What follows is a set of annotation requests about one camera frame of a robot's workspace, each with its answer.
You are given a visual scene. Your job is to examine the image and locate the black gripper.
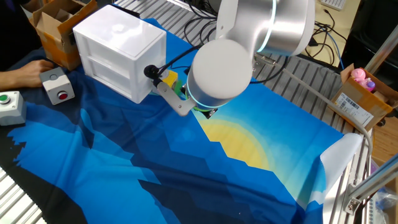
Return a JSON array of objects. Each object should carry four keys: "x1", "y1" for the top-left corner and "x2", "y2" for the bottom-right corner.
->
[{"x1": 201, "y1": 108, "x2": 219, "y2": 121}]

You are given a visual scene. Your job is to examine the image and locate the yellow green toy block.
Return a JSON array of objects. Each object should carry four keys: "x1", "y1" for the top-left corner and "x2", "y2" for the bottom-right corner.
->
[{"x1": 161, "y1": 70, "x2": 184, "y2": 97}]

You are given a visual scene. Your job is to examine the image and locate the white plastic drawer cabinet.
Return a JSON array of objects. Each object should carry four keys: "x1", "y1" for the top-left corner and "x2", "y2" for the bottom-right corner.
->
[{"x1": 72, "y1": 4, "x2": 167, "y2": 105}]

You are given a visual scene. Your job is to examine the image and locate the bare person forearm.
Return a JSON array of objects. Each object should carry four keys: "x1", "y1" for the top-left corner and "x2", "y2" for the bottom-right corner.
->
[{"x1": 0, "y1": 70, "x2": 19, "y2": 93}]

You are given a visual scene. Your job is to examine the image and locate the grey box red push button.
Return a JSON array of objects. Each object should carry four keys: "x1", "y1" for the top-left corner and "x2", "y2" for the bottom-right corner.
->
[{"x1": 39, "y1": 67, "x2": 76, "y2": 106}]

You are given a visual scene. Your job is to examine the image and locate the grey box green push button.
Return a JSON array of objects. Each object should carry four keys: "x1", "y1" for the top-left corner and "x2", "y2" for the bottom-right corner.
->
[{"x1": 0, "y1": 91, "x2": 27, "y2": 127}]

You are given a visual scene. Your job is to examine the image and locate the bare person hand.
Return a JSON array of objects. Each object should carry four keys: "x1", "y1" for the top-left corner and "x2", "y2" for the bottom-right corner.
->
[{"x1": 14, "y1": 59, "x2": 56, "y2": 88}]

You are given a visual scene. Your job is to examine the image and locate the blue mountain sunset cloth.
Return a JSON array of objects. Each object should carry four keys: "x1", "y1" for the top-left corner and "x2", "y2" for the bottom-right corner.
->
[{"x1": 0, "y1": 17, "x2": 364, "y2": 224}]

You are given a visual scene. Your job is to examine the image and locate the pink pig toy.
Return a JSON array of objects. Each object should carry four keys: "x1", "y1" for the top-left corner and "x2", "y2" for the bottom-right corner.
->
[{"x1": 350, "y1": 67, "x2": 367, "y2": 82}]

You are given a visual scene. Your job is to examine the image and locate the labelled brown cardboard box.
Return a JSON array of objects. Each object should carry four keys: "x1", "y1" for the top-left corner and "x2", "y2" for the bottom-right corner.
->
[{"x1": 328, "y1": 63, "x2": 398, "y2": 132}]

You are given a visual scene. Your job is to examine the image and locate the pink bottle purple cap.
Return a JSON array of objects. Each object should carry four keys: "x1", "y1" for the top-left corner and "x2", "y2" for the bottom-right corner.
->
[{"x1": 360, "y1": 78, "x2": 376, "y2": 93}]

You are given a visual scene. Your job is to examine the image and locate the taped brown cardboard box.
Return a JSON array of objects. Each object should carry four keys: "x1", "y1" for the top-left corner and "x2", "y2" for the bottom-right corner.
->
[{"x1": 21, "y1": 0, "x2": 99, "y2": 72}]

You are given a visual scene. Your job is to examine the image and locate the white keyboard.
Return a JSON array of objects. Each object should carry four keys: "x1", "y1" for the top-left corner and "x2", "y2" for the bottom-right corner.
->
[{"x1": 320, "y1": 0, "x2": 348, "y2": 12}]

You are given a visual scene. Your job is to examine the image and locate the large black computer case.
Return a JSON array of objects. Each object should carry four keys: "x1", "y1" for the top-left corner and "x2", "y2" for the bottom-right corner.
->
[{"x1": 340, "y1": 0, "x2": 398, "y2": 91}]

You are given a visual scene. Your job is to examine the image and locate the slanted aluminium profile bar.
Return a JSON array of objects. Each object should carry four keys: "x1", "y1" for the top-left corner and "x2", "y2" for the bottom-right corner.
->
[{"x1": 363, "y1": 23, "x2": 398, "y2": 75}]

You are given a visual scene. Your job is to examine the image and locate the clear plastic bag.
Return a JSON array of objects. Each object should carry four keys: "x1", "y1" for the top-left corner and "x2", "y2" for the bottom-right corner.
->
[{"x1": 374, "y1": 186, "x2": 398, "y2": 224}]

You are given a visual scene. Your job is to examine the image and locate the person dark torso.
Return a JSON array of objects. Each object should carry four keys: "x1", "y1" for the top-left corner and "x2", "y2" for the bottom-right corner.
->
[{"x1": 0, "y1": 0, "x2": 43, "y2": 72}]

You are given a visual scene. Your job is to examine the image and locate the silver wrist camera bar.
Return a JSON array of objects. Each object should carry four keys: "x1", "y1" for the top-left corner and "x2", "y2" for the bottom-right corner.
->
[{"x1": 154, "y1": 77, "x2": 197, "y2": 118}]

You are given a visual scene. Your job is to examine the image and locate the black camera cable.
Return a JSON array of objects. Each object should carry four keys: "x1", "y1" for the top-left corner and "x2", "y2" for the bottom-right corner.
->
[{"x1": 143, "y1": 45, "x2": 203, "y2": 80}]

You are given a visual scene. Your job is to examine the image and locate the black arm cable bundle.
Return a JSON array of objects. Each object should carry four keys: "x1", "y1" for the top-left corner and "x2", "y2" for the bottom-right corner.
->
[{"x1": 183, "y1": 0, "x2": 218, "y2": 47}]

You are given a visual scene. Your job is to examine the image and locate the grey cable conduit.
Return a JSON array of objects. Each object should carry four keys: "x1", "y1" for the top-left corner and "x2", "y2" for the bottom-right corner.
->
[{"x1": 253, "y1": 52, "x2": 374, "y2": 175}]

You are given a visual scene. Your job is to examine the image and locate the black desk cable tangle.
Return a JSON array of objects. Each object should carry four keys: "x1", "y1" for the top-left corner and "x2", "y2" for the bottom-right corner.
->
[{"x1": 306, "y1": 9, "x2": 348, "y2": 66}]

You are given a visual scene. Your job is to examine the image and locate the blue cable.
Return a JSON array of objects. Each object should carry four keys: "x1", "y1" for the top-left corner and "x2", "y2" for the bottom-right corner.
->
[{"x1": 325, "y1": 30, "x2": 345, "y2": 71}]

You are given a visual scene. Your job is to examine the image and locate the aluminium frame bar with bracket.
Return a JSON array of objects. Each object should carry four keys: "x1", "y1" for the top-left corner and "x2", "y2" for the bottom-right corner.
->
[{"x1": 343, "y1": 154, "x2": 398, "y2": 215}]

